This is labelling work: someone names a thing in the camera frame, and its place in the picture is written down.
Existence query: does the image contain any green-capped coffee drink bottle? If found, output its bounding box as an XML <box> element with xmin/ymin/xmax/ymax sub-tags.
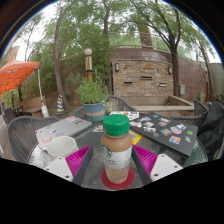
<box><xmin>100</xmin><ymin>114</ymin><xmax>134</xmax><ymax>185</ymax></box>

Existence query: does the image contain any dark wicker chair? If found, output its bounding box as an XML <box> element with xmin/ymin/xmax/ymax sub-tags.
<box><xmin>0</xmin><ymin>105</ymin><xmax>24</xmax><ymax>126</ymax></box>

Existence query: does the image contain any black laptop with stickers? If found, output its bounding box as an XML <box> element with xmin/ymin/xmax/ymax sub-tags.
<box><xmin>129</xmin><ymin>111</ymin><xmax>199</xmax><ymax>158</ymax></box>

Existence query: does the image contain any wooden bench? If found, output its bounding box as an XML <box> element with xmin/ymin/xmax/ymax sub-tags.
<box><xmin>18</xmin><ymin>96</ymin><xmax>44</xmax><ymax>116</ymax></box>

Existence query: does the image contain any green plant in blue pot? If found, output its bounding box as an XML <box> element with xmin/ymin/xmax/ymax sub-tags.
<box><xmin>75</xmin><ymin>78</ymin><xmax>110</xmax><ymax>123</ymax></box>

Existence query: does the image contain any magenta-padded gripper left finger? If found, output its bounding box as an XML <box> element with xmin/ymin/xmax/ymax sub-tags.
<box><xmin>43</xmin><ymin>144</ymin><xmax>95</xmax><ymax>187</ymax></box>

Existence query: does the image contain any orange patio umbrella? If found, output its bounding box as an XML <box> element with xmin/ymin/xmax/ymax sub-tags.
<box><xmin>0</xmin><ymin>57</ymin><xmax>50</xmax><ymax>118</ymax></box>

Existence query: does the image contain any blue yellow striped cone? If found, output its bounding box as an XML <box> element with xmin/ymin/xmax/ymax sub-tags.
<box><xmin>55</xmin><ymin>94</ymin><xmax>66</xmax><ymax>113</ymax></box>

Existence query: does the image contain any white ceramic mug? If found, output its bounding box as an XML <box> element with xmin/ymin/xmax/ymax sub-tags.
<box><xmin>46</xmin><ymin>135</ymin><xmax>80</xmax><ymax>162</ymax></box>

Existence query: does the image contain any silver laptop with stickers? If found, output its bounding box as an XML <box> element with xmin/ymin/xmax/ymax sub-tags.
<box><xmin>34</xmin><ymin>115</ymin><xmax>93</xmax><ymax>150</ymax></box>

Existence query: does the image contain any wooden lamp post with globe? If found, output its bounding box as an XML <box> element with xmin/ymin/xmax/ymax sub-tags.
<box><xmin>83</xmin><ymin>48</ymin><xmax>94</xmax><ymax>83</ymax></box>

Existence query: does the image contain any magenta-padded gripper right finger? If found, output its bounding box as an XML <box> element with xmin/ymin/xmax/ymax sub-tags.
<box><xmin>130</xmin><ymin>144</ymin><xmax>184</xmax><ymax>186</ymax></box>

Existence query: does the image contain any black jacket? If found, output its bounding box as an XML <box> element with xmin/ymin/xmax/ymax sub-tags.
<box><xmin>197</xmin><ymin>100</ymin><xmax>224</xmax><ymax>161</ymax></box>

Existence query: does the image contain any flat round red coaster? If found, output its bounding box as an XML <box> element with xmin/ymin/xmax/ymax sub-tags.
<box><xmin>100</xmin><ymin>166</ymin><xmax>136</xmax><ymax>191</ymax></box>

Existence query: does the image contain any colourful sticker card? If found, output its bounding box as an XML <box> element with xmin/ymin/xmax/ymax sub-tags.
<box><xmin>92</xmin><ymin>124</ymin><xmax>105</xmax><ymax>133</ymax></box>

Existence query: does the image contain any grey wicker chair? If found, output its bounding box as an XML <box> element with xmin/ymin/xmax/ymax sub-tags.
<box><xmin>171</xmin><ymin>99</ymin><xmax>224</xmax><ymax>161</ymax></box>
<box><xmin>7</xmin><ymin>115</ymin><xmax>59</xmax><ymax>164</ymax></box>
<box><xmin>72</xmin><ymin>95</ymin><xmax>138</xmax><ymax>119</ymax></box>

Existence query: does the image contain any yellow card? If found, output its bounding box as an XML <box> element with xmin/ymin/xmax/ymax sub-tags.
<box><xmin>129</xmin><ymin>129</ymin><xmax>144</xmax><ymax>146</ymax></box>

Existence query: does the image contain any white printed booklet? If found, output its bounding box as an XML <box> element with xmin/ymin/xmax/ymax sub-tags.
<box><xmin>109</xmin><ymin>110</ymin><xmax>140</xmax><ymax>122</ymax></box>

